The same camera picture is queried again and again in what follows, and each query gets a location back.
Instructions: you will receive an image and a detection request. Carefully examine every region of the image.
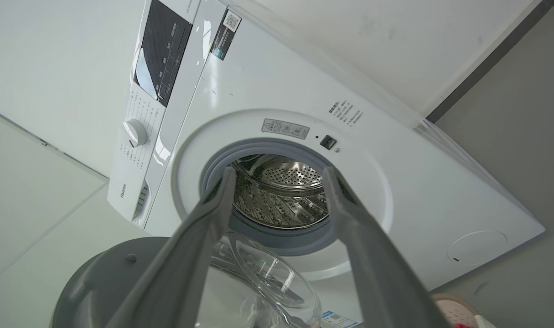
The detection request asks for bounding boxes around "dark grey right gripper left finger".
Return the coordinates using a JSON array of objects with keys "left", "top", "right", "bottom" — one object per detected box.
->
[{"left": 104, "top": 167, "right": 237, "bottom": 328}]

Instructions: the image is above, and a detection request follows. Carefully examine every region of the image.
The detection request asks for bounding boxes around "white front-load washing machine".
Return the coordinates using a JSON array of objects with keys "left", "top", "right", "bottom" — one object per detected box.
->
[{"left": 107, "top": 0, "right": 546, "bottom": 328}]

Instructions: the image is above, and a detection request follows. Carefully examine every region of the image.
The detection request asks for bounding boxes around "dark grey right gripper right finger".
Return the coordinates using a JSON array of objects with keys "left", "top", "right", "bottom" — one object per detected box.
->
[{"left": 321, "top": 166, "right": 451, "bottom": 328}]

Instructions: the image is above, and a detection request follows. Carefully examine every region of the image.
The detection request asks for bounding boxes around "pink perforated laundry basket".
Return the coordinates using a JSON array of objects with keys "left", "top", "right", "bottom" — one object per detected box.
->
[{"left": 431, "top": 293, "right": 497, "bottom": 328}]

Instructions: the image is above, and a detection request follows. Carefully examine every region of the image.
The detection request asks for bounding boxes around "grey round washing machine door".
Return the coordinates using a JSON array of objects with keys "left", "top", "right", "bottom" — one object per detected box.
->
[{"left": 50, "top": 230, "right": 323, "bottom": 328}]

